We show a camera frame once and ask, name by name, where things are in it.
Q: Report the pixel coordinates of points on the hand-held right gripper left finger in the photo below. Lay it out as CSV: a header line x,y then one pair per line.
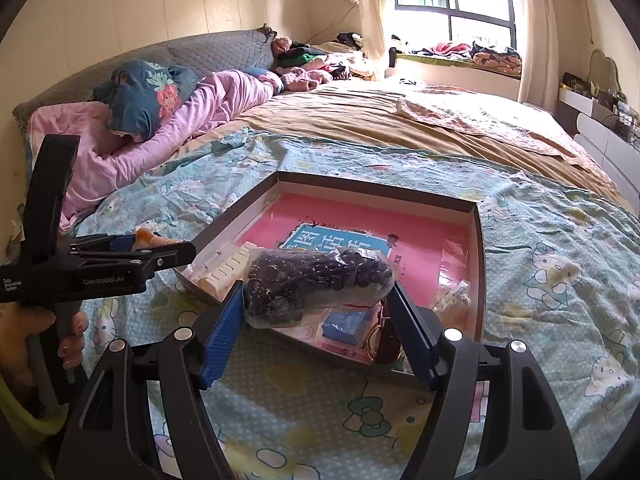
x,y
222,340

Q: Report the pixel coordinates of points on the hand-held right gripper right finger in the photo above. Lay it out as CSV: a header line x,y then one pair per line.
x,y
412,330

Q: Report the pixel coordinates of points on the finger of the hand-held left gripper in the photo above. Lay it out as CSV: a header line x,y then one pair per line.
x,y
170,255
120,243

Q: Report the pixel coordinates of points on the clear bag cream beads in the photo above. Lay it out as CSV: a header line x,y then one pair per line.
x,y
450,305

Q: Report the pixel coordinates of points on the shallow cardboard box pink base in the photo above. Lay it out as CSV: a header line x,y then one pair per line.
x,y
250,207

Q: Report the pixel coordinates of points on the clear bag dark beads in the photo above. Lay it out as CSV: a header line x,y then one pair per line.
x,y
310,275

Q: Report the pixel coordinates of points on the person's left hand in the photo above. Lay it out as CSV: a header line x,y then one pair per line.
x,y
20,335

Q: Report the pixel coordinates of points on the cream plastic hair claw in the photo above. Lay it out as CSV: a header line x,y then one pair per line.
x,y
225,272

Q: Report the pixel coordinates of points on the small blue box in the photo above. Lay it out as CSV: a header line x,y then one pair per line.
x,y
345,325

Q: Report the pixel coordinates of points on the pink quilt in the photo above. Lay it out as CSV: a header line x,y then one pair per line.
x,y
125,160

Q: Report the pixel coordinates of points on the light blue cartoon blanket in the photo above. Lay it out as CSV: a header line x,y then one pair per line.
x,y
525,260

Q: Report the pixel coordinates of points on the blue floral pillow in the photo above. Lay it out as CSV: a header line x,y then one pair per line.
x,y
140,105

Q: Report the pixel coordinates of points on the tan bedspread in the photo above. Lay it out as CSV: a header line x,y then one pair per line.
x,y
350,125

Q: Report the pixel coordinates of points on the cream cloth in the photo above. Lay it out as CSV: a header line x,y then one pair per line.
x,y
450,115

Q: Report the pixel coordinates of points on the pile of clothes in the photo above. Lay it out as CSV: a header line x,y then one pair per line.
x,y
310,60

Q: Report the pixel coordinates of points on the white dresser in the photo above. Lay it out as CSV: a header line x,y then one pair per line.
x,y
600,135

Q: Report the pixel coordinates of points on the clothes on window seat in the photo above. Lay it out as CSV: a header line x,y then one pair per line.
x,y
490,60

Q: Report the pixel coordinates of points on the cosmetics clutter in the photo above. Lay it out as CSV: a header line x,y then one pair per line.
x,y
620,110

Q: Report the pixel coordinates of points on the black framed window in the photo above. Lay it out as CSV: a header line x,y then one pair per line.
x,y
447,15

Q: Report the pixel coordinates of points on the beige curtain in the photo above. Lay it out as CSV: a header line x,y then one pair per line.
x,y
372,10
540,35

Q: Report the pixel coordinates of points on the arched vanity mirror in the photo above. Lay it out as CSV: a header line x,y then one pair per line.
x,y
605,70

